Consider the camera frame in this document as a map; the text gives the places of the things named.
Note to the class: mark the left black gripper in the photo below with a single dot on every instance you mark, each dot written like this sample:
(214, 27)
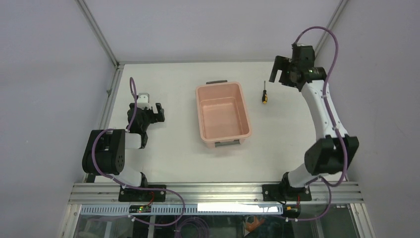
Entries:
(158, 117)

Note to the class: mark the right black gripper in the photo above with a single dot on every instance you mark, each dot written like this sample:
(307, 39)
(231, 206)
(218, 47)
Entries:
(282, 63)

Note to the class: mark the yellow black screwdriver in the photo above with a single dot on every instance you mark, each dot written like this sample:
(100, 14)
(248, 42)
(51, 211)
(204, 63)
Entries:
(264, 93)

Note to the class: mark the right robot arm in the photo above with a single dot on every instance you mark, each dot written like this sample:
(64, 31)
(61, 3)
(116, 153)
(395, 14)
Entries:
(334, 148)

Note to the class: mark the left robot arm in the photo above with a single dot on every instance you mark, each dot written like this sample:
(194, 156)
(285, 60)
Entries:
(105, 150)

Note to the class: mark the pink plastic bin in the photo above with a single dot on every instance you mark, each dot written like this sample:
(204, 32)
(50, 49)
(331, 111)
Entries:
(222, 114)

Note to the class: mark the orange object under table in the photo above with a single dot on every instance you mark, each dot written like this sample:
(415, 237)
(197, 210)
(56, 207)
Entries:
(252, 222)

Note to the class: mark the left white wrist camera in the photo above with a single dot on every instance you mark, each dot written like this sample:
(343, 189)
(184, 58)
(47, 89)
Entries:
(143, 101)

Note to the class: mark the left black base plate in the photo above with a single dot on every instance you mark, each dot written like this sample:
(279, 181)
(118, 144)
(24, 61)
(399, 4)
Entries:
(141, 193)

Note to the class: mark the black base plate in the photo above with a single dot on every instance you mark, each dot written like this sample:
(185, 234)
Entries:
(283, 193)
(141, 193)

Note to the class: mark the white slotted cable duct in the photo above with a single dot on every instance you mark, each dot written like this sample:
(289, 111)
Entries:
(191, 209)

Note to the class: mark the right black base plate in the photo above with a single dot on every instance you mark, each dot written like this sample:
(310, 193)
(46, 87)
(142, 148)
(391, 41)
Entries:
(283, 193)

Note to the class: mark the aluminium mounting rail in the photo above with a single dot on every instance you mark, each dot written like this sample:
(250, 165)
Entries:
(194, 193)

